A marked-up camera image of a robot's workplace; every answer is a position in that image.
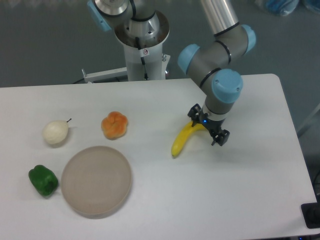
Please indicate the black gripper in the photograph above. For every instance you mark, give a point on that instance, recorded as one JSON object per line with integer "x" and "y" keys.
{"x": 211, "y": 121}

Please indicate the yellow banana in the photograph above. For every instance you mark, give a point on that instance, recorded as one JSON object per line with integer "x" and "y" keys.
{"x": 183, "y": 136}

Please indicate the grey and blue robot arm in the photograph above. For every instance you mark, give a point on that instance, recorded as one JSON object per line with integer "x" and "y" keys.
{"x": 207, "y": 68}

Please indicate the orange bread roll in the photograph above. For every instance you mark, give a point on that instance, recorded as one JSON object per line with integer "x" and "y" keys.
{"x": 114, "y": 125}

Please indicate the beige round plate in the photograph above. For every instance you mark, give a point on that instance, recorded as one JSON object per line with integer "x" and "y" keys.
{"x": 96, "y": 181}

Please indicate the black device at table edge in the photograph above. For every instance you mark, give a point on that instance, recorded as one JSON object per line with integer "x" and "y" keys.
{"x": 311, "y": 214}

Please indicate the blue plastic bag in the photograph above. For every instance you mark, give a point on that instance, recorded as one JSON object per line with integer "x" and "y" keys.
{"x": 281, "y": 7}

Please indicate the white pear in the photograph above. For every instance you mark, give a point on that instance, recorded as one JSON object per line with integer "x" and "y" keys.
{"x": 55, "y": 132}

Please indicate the green bell pepper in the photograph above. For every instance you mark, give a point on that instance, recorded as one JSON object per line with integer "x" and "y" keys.
{"x": 44, "y": 180}

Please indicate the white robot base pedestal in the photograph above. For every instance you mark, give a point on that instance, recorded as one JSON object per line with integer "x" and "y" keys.
{"x": 142, "y": 43}

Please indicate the white metal bracket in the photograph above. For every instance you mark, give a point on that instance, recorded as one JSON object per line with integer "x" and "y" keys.
{"x": 105, "y": 76}

